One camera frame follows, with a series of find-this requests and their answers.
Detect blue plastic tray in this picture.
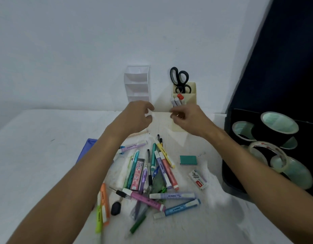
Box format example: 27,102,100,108
76,139,98,164

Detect person's right hand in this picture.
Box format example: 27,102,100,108
170,104,218,138

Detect lavender highlighter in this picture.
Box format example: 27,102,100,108
154,150,173,190

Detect purple mechanical pencil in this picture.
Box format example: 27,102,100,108
138,167,149,195

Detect lilac highlighter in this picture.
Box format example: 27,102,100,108
149,192,196,200
117,140,148,154

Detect neon yellow highlighter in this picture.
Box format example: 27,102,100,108
95,192,104,234

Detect small black tape roll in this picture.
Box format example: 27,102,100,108
232,121,257,143

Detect teal highlighter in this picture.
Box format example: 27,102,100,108
126,150,140,190

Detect white tiered desk organizer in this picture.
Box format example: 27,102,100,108
124,65,150,103

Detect green eraser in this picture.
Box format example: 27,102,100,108
180,155,198,165

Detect clear printed tape roll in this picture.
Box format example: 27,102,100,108
248,141,289,174

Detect black scissors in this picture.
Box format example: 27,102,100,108
170,67,192,94

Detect blue highlighter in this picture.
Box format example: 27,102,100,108
153,199,201,220

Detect person's right forearm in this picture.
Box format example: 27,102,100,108
206,127,313,244

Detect white staples box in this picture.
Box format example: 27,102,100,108
188,170,209,190

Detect orange highlighter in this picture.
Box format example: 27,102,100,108
100,183,111,226

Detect small black oval gadget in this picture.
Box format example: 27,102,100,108
110,198,121,216

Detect red pencil lead case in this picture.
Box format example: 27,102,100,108
130,159,146,191

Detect person's left forearm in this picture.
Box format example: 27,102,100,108
6,126,129,244

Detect light green pen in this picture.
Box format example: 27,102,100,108
122,156,134,189

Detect pink highlighter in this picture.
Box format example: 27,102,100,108
122,188,166,212

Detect large black tape roll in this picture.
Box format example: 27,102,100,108
252,112,299,148

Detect salmon highlighter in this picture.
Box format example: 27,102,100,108
159,152,179,191

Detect person's left hand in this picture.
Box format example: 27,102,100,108
107,101,155,137

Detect cream pen holder box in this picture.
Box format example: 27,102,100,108
153,82,197,148

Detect black tray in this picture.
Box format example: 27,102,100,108
222,108,313,202

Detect green transparent ruler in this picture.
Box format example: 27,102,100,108
151,173,168,203

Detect black and white marker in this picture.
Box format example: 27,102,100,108
109,187,132,199

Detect dark blue panel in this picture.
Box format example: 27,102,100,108
226,0,313,125

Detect teal pen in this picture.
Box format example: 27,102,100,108
150,143,157,172

